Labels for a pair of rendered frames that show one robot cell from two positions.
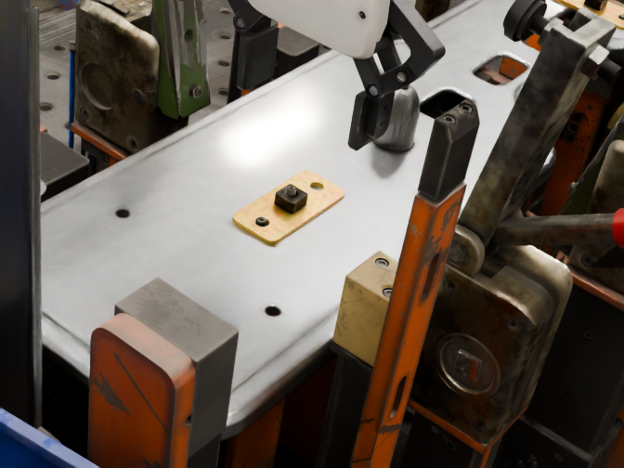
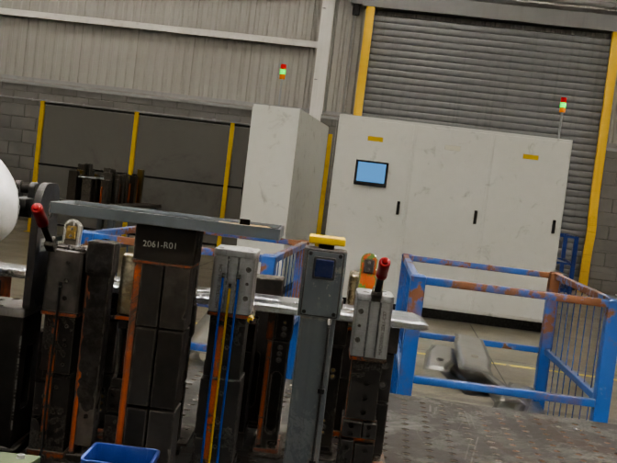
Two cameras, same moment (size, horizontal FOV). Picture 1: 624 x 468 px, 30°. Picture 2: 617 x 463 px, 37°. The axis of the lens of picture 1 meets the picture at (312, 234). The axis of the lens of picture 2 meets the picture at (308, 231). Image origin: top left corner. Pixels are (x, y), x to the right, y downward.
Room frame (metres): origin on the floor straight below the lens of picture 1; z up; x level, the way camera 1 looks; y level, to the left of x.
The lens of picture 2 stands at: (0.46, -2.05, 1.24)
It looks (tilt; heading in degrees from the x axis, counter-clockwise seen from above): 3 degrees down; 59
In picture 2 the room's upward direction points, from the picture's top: 7 degrees clockwise
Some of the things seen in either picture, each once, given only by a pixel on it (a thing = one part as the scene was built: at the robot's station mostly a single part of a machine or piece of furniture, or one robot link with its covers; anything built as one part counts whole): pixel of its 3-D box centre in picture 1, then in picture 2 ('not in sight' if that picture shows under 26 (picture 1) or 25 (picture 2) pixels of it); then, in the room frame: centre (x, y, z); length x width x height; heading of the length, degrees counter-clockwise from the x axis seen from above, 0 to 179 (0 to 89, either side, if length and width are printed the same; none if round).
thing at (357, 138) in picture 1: (389, 104); not in sight; (0.61, -0.03, 1.11); 0.03 x 0.03 x 0.07; 58
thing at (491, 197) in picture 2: not in sight; (443, 201); (6.69, 5.55, 1.22); 2.40 x 0.54 x 2.45; 145
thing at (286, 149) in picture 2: not in sight; (286, 182); (5.77, 7.35, 1.22); 2.40 x 0.54 x 2.45; 51
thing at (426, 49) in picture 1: (387, 22); not in sight; (0.62, -0.02, 1.16); 0.08 x 0.01 x 0.06; 58
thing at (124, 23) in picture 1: (128, 187); not in sight; (0.80, 0.16, 0.87); 0.12 x 0.09 x 0.35; 58
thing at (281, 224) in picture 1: (291, 200); not in sight; (0.64, 0.02, 1.01); 0.08 x 0.04 x 0.01; 148
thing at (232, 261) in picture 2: not in sight; (224, 357); (1.23, -0.54, 0.90); 0.13 x 0.10 x 0.41; 58
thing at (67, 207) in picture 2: not in sight; (172, 219); (1.05, -0.63, 1.16); 0.37 x 0.14 x 0.02; 148
